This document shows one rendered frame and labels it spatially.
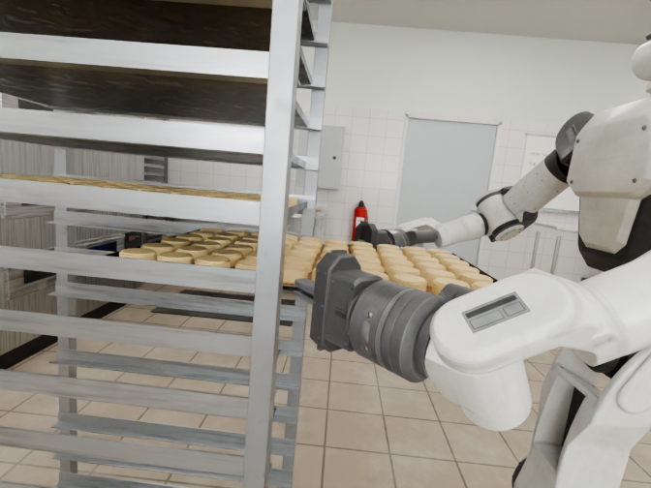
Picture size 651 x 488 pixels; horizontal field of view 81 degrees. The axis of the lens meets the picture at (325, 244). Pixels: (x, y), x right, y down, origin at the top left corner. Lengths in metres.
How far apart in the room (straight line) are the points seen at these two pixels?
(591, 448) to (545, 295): 0.59
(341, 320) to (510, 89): 4.75
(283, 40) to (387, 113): 4.24
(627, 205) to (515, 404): 0.47
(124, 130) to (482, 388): 0.49
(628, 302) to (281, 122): 0.37
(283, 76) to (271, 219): 0.16
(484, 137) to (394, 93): 1.16
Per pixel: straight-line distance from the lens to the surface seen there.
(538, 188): 1.08
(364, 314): 0.39
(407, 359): 0.37
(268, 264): 0.47
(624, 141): 0.79
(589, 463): 0.92
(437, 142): 4.78
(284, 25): 0.49
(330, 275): 0.44
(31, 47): 0.65
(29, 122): 0.64
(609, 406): 0.84
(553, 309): 0.33
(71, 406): 1.31
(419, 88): 4.81
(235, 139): 0.51
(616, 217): 0.79
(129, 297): 1.09
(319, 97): 0.93
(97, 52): 0.60
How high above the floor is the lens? 1.18
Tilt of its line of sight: 9 degrees down
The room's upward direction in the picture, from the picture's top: 5 degrees clockwise
